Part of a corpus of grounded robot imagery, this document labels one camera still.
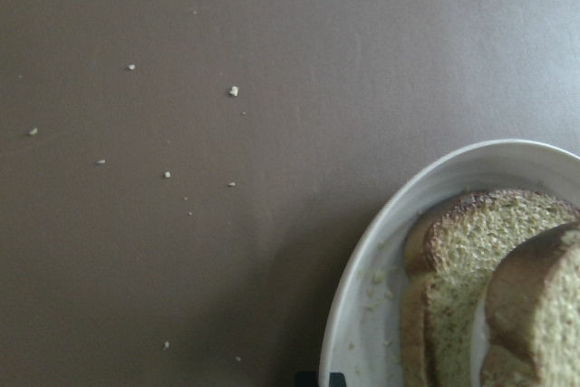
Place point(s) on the white round plate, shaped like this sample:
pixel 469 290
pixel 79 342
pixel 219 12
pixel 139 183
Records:
pixel 362 333

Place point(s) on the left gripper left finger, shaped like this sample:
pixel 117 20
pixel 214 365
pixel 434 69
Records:
pixel 306 379

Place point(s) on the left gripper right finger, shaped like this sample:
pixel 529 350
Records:
pixel 336 379

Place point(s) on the bread slice under egg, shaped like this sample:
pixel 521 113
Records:
pixel 450 254

